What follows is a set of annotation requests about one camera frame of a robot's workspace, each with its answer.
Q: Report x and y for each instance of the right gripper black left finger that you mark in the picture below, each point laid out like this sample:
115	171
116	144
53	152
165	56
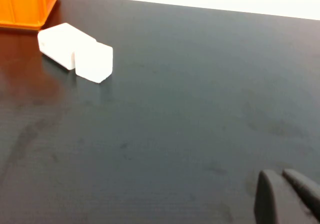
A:
272	204

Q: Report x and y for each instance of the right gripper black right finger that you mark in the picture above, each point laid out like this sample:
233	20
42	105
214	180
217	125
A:
307	191

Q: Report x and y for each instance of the orange plastic cutlery holder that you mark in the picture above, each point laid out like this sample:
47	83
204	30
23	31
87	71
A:
22	4

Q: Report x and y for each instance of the white foam cube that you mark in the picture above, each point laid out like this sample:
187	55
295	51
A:
93	61

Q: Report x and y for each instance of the white power adapter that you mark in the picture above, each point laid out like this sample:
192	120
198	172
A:
57	44

